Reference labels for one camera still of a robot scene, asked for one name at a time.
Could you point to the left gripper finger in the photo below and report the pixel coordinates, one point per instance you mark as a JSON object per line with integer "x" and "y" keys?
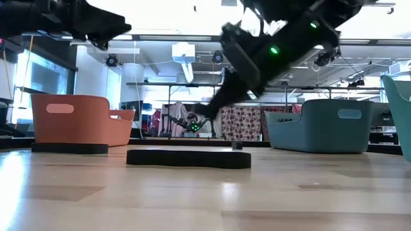
{"x": 99, "y": 42}
{"x": 106, "y": 22}

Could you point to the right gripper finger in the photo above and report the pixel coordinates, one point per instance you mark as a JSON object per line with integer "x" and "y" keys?
{"x": 224, "y": 101}

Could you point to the slate blue plastic basket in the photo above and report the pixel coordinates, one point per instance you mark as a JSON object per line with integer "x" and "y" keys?
{"x": 321, "y": 134}

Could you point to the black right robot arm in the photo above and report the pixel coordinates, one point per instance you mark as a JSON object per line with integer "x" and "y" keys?
{"x": 321, "y": 13}

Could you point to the background black robot arm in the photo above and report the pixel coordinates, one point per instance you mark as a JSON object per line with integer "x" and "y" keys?
{"x": 205, "y": 123}
{"x": 175, "y": 121}

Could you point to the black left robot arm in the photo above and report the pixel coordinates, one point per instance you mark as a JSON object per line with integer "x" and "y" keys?
{"x": 19, "y": 16}

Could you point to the dotted patterned cloth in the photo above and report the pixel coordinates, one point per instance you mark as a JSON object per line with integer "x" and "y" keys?
{"x": 241, "y": 123}

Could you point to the person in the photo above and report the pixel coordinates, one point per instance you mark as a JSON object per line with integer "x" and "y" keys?
{"x": 192, "y": 118}

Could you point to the white round pillar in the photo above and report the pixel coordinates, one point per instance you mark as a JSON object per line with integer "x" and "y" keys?
{"x": 131, "y": 83}

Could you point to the pink white garment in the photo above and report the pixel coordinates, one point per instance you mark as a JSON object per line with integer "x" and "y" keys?
{"x": 173, "y": 110}

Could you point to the white ceiling unit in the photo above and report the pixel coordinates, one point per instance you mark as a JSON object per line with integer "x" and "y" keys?
{"x": 183, "y": 53}

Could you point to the computer monitor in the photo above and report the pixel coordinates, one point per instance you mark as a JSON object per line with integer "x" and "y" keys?
{"x": 6, "y": 48}

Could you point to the dark window panel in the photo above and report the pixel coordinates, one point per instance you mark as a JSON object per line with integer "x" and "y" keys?
{"x": 48, "y": 80}

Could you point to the metal clothes rack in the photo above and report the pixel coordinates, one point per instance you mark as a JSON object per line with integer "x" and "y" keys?
{"x": 160, "y": 84}

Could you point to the dark background monitor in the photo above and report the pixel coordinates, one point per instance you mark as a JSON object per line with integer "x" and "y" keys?
{"x": 131, "y": 110}
{"x": 382, "y": 114}

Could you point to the orange plastic basket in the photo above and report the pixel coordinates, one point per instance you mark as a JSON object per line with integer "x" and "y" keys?
{"x": 80, "y": 125}

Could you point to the teal green plastic basket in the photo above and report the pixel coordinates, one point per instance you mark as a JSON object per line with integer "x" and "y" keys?
{"x": 401, "y": 122}

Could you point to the long metal ceiling rail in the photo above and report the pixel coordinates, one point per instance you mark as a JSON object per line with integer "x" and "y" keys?
{"x": 176, "y": 38}

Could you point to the black ceiling camera cluster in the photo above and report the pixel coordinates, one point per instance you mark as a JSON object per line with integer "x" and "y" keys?
{"x": 326, "y": 59}

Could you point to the white wall air unit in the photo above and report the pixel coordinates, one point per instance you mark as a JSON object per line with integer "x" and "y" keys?
{"x": 401, "y": 68}

